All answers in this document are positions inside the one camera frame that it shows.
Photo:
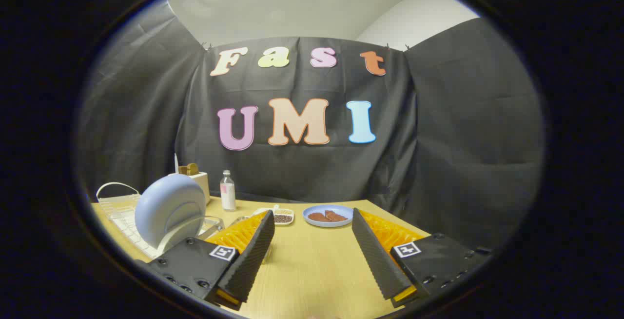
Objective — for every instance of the clear bottle pink label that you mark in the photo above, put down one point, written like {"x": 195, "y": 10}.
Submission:
{"x": 227, "y": 194}

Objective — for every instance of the brown sausage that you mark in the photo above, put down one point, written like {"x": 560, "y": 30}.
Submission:
{"x": 317, "y": 217}
{"x": 336, "y": 216}

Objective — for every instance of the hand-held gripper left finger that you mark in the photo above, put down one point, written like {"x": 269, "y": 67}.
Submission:
{"x": 253, "y": 255}

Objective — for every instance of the cream toaster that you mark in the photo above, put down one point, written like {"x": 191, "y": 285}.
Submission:
{"x": 202, "y": 185}

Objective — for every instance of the brown toast slice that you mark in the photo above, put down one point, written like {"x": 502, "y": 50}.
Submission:
{"x": 189, "y": 168}

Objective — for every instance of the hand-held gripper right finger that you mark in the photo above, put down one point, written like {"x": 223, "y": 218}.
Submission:
{"x": 375, "y": 255}

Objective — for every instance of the large light blue plate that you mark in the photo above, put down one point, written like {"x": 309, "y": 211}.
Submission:
{"x": 168, "y": 209}

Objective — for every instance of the small blue plate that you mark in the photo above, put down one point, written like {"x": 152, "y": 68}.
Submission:
{"x": 312, "y": 223}

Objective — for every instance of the black backdrop cloth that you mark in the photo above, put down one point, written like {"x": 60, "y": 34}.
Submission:
{"x": 463, "y": 138}

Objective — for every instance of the white divided bean tray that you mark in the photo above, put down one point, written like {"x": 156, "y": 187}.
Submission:
{"x": 282, "y": 218}

